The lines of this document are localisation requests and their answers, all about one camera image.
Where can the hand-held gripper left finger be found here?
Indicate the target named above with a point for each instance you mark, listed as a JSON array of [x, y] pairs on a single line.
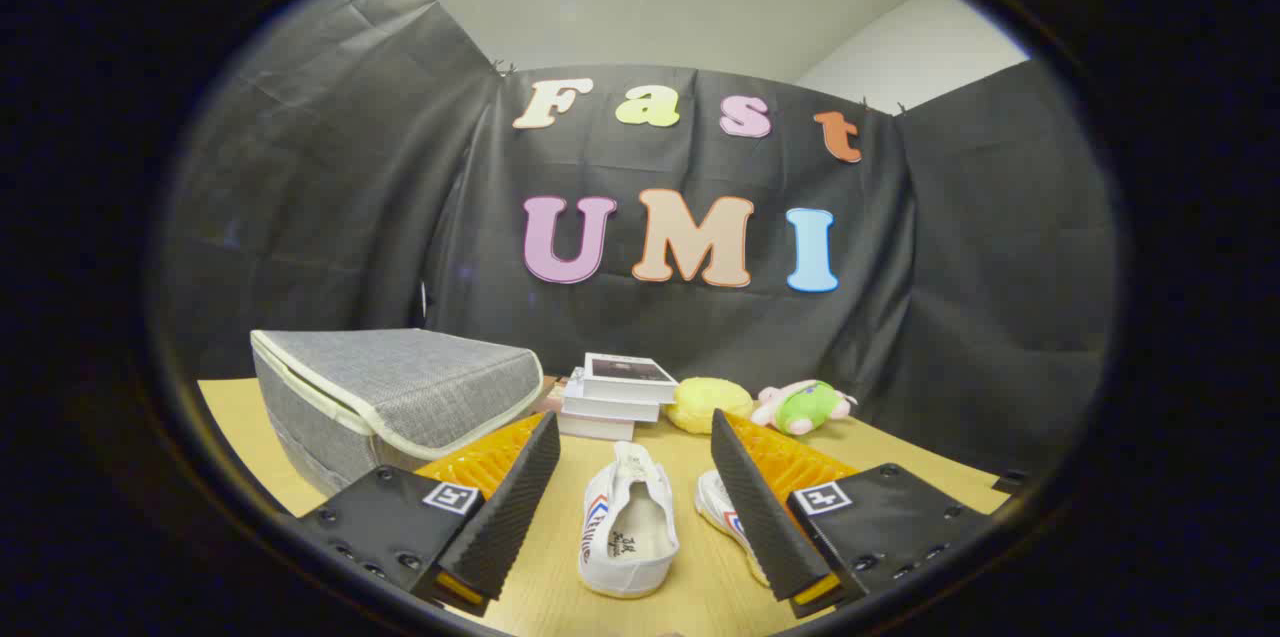
[[515, 507]]

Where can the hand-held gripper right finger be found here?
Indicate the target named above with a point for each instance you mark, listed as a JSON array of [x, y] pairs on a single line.
[[765, 517]]

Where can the white canvas shoe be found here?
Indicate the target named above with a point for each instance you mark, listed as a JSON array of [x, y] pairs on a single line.
[[630, 557], [716, 505]]

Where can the grey fabric storage box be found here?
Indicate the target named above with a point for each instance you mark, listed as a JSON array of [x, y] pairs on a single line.
[[400, 377]]

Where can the thick tan cover book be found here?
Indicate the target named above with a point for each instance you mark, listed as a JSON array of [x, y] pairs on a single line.
[[595, 427]]

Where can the pink plush toy green shorts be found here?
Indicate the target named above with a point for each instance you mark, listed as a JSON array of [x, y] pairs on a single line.
[[805, 407]]

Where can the yellow plush toy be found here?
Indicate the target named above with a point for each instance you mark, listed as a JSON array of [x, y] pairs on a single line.
[[705, 405]]

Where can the white paperback book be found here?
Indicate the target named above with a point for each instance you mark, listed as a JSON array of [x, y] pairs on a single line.
[[605, 407]]

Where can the black clamp block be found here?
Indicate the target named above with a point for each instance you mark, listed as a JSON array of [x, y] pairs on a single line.
[[1010, 482]]

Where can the black backdrop cloth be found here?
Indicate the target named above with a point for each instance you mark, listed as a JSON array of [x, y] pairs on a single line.
[[300, 217]]

